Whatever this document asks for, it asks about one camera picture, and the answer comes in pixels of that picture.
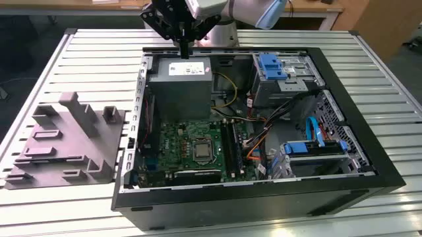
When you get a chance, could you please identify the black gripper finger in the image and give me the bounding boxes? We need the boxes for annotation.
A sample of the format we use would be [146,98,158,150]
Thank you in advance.
[137,8,186,60]
[185,14,221,60]

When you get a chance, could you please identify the blue drive bay latch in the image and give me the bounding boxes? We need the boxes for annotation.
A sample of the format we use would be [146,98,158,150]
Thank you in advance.
[259,53,288,81]

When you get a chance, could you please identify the grey power supply unit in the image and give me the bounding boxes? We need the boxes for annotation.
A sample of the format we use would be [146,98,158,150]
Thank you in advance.
[145,56,213,122]

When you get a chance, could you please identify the grey metal drive cage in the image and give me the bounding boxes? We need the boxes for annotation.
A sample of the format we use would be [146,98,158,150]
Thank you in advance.
[251,52,327,107]

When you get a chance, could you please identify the green motherboard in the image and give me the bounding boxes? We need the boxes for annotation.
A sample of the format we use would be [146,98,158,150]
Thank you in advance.
[157,119,263,185]

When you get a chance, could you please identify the CPU socket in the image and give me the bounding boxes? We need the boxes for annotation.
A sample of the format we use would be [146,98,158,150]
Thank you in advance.
[189,136,217,165]

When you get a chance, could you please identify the silver CPU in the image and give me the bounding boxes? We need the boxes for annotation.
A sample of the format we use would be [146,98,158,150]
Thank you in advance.
[193,143,213,159]

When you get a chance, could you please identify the wooden cabinet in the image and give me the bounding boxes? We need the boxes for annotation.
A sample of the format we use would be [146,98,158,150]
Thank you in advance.
[340,0,422,64]

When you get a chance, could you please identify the grey parts rack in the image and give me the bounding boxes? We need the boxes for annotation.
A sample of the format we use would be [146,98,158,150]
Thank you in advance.
[0,91,132,191]

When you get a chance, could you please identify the hard disk in blue carrier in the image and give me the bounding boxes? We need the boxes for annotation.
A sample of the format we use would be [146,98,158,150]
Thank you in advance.
[281,140,348,156]

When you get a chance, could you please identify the black graphics card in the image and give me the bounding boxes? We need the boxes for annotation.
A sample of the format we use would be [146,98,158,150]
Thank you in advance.
[170,169,221,185]

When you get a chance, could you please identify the black chair base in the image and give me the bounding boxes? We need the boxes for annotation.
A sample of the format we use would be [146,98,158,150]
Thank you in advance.
[403,37,422,51]

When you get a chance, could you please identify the grey metal disk bay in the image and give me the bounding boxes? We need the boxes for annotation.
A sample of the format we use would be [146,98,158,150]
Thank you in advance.
[279,139,361,179]

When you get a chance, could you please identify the black open PC case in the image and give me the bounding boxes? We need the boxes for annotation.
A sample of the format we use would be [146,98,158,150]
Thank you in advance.
[109,46,407,232]

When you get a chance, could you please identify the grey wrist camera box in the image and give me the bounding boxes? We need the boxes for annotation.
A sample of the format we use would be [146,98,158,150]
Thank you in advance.
[185,0,228,20]

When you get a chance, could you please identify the yellow power wire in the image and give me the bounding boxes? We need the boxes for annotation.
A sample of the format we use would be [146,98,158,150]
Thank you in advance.
[210,71,239,109]

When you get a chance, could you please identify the wooden desk white frame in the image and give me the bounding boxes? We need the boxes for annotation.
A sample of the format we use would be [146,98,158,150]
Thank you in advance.
[0,0,345,31]

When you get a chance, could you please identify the white green black wires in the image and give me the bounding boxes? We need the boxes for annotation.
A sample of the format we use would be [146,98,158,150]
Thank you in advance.
[210,108,257,122]

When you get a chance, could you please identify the black wire bundle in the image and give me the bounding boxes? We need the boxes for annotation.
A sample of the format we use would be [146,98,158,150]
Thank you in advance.
[243,91,319,149]

